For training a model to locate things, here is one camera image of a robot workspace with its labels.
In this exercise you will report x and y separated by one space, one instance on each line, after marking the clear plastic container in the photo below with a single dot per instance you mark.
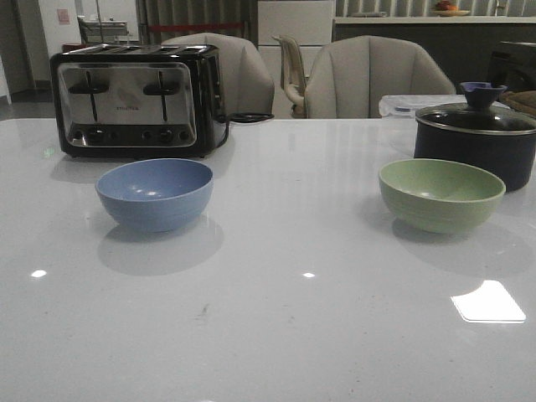
400 106

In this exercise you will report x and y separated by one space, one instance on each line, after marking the black appliance at right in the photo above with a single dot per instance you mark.
513 64

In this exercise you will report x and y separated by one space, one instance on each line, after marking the brown cloth at right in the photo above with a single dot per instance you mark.
522 101

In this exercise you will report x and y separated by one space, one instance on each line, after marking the cream office chair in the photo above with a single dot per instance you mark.
293 79

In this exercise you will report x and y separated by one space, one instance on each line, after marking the beige upholstered chair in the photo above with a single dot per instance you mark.
349 77
247 84

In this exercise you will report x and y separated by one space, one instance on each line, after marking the beige upholstered chair left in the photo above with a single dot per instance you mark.
247 84

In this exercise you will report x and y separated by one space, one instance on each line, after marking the metal cart in background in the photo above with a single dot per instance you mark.
104 31

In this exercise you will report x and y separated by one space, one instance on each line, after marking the beige upholstered chair right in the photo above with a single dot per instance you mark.
349 77

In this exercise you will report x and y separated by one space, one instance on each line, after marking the glass pot lid blue knob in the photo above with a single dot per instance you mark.
477 114

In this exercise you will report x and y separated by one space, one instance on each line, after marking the dark blue cooking pot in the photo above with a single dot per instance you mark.
508 155

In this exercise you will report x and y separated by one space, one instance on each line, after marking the blue bowl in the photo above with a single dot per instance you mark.
156 195

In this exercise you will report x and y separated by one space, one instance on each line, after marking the green bowl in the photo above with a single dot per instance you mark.
440 196

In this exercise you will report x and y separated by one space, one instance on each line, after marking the white cabinet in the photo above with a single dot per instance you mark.
308 22

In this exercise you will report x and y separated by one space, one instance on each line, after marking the dark kitchen counter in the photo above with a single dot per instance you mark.
461 46

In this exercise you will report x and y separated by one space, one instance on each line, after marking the fruit bowl on counter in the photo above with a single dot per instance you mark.
445 8

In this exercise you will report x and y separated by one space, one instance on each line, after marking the black and chrome toaster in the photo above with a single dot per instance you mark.
139 101

